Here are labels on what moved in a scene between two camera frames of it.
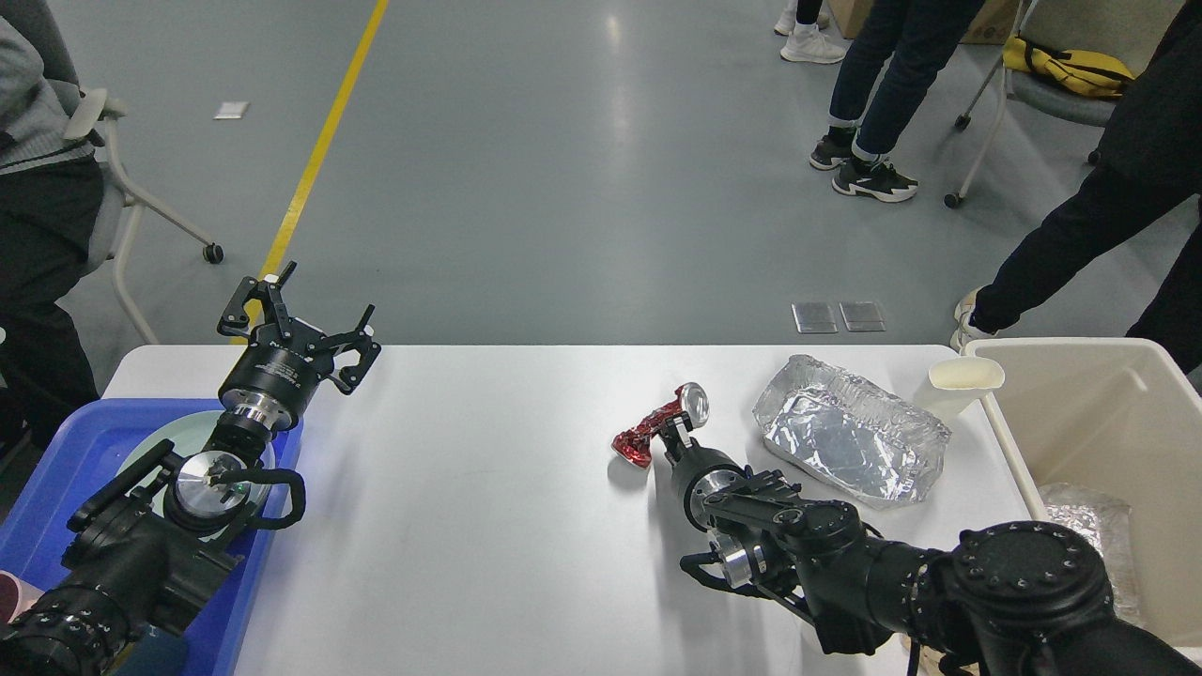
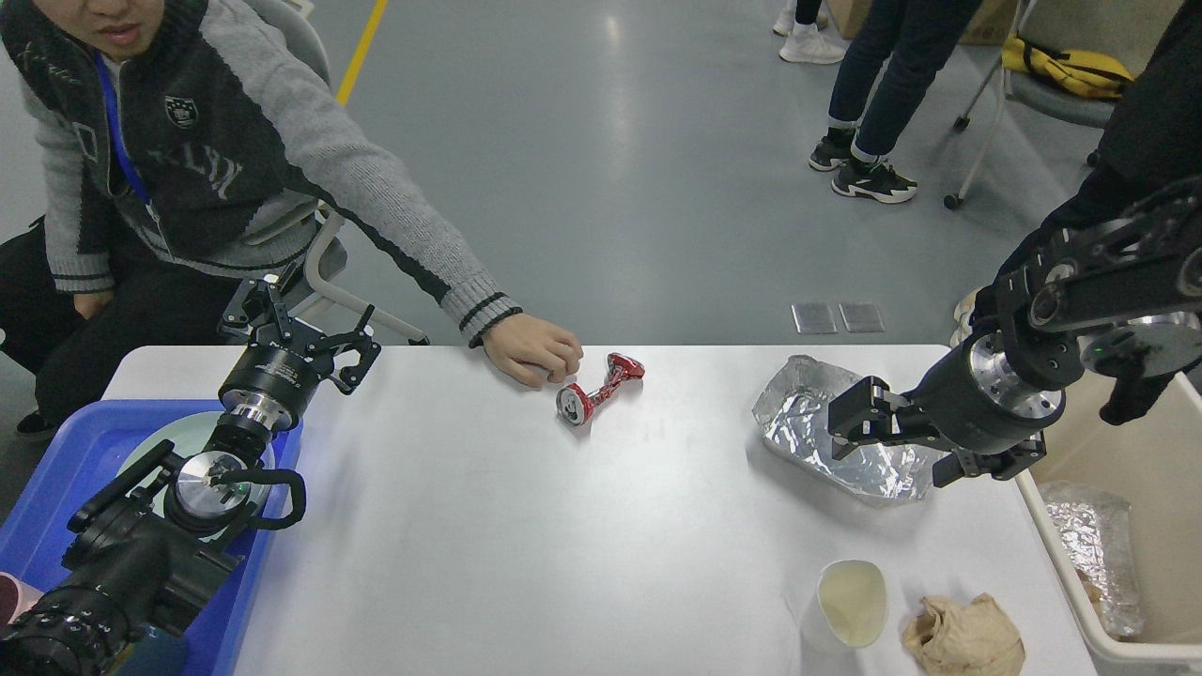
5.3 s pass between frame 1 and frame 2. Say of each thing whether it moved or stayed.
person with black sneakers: stayed
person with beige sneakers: stayed
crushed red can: moved
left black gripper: stayed
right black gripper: moved
